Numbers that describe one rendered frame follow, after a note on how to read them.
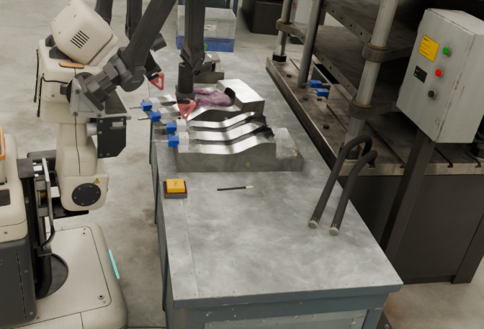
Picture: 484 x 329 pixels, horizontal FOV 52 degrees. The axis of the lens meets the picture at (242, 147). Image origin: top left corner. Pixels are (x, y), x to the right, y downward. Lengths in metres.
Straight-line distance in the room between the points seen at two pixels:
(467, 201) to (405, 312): 0.63
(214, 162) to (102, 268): 0.71
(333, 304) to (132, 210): 1.68
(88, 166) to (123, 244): 1.01
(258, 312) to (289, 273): 0.14
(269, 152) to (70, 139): 0.73
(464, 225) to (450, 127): 0.95
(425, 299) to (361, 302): 1.23
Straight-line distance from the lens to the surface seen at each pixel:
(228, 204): 1.77
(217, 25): 5.35
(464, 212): 2.69
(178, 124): 2.00
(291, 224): 1.73
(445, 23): 1.89
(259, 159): 1.94
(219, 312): 1.52
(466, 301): 2.98
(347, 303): 1.65
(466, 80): 1.83
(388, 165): 2.28
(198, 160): 1.89
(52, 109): 1.76
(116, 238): 2.83
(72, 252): 2.35
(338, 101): 2.57
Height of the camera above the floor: 1.85
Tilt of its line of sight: 30 degrees down
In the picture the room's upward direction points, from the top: 8 degrees clockwise
